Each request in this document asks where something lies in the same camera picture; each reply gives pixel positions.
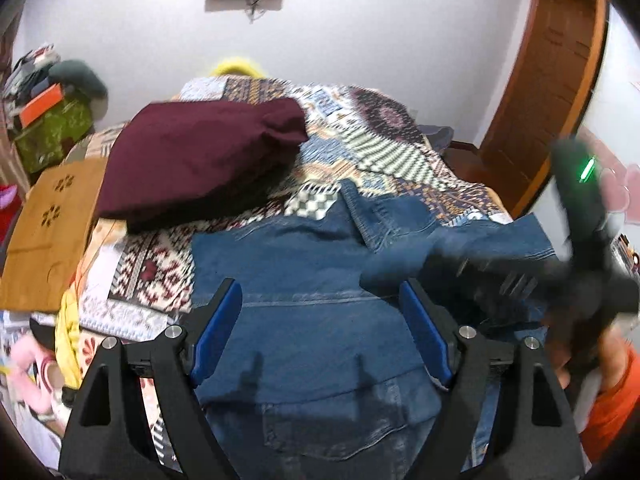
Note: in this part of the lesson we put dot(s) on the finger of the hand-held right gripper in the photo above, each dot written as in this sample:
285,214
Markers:
510,300
495,260

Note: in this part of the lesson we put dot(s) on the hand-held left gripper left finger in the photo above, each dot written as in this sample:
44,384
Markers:
217,332

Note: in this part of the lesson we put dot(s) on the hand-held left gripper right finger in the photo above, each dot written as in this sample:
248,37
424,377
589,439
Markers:
425,335

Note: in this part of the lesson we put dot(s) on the blue denim jacket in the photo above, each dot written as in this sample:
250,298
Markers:
310,310

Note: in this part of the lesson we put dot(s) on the person's right forearm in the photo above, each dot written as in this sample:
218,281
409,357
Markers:
617,400

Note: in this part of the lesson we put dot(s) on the person's right hand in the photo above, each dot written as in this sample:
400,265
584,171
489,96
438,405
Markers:
561,367

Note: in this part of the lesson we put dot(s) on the pale pink decoration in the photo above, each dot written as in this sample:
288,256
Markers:
619,192

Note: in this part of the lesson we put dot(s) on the wooden door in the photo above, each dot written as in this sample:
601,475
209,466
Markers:
545,85

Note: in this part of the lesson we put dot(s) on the yellow cloth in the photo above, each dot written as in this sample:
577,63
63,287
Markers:
67,330

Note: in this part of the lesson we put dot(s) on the folded maroon garment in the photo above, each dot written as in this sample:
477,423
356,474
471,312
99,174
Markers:
200,160

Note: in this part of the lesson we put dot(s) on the patchwork patterned blanket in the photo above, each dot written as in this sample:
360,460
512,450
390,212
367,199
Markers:
380,125

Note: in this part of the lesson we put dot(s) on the folded mustard garment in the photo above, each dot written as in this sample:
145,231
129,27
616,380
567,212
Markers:
45,260

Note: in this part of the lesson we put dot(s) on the pink plush toy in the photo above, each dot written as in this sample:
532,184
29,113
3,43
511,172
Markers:
30,365

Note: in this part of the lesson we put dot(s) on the green patterned cloth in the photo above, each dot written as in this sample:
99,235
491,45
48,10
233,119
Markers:
47,135

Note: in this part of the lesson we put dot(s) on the yellow foam tube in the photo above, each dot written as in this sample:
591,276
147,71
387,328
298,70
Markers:
235,67

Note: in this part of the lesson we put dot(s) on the orange box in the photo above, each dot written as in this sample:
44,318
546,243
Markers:
40,104

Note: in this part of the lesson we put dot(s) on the grey-green cushion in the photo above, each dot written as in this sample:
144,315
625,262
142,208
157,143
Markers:
80,77

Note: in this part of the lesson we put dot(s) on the pile of household clutter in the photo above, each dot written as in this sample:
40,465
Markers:
27,70

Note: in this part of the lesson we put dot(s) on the striped brown curtain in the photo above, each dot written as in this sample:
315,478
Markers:
7,60

